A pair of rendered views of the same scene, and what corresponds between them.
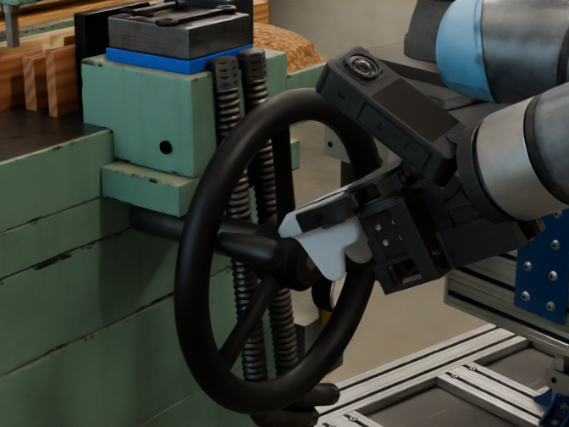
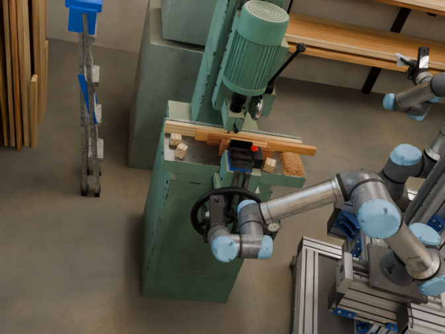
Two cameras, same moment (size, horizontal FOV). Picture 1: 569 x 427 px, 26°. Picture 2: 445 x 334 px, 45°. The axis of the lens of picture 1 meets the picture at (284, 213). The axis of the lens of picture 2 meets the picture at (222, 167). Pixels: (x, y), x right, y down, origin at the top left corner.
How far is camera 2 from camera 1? 1.37 m
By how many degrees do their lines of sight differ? 37
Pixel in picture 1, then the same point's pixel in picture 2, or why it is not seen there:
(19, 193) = (191, 169)
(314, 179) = not seen: outside the picture
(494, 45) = (240, 213)
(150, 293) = not seen: hidden behind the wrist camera
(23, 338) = (183, 192)
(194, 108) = (226, 176)
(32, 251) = (191, 179)
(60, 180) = (202, 170)
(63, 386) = (189, 204)
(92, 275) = (204, 189)
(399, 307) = not seen: hidden behind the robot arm
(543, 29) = (244, 218)
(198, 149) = (224, 183)
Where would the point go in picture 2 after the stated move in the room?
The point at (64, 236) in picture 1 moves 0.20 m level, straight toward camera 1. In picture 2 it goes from (200, 180) to (167, 202)
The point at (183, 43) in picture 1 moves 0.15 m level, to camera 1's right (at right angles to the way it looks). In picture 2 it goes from (231, 164) to (257, 188)
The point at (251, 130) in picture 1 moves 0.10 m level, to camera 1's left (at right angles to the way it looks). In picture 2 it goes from (219, 191) to (202, 175)
